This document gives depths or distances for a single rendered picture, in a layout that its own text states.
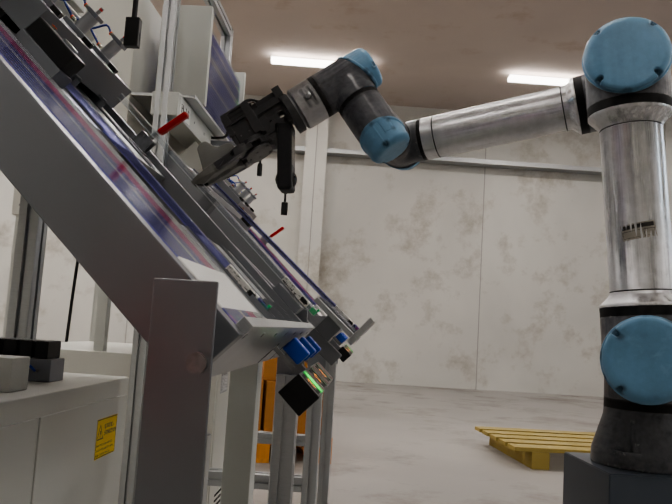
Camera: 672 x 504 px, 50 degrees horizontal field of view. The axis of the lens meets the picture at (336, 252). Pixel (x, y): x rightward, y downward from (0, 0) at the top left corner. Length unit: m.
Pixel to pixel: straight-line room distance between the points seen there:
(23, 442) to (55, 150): 0.46
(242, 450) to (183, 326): 1.03
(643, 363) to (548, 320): 9.40
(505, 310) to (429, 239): 1.44
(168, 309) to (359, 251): 9.40
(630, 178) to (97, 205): 0.72
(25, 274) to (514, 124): 0.91
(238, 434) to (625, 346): 0.85
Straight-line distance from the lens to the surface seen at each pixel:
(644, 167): 1.08
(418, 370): 10.00
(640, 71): 1.09
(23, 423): 0.99
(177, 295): 0.56
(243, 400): 1.56
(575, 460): 1.24
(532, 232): 10.44
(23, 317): 1.43
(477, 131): 1.26
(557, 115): 1.25
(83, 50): 1.20
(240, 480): 1.58
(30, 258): 1.43
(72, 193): 0.64
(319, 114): 1.22
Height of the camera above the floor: 0.73
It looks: 6 degrees up
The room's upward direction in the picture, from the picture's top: 4 degrees clockwise
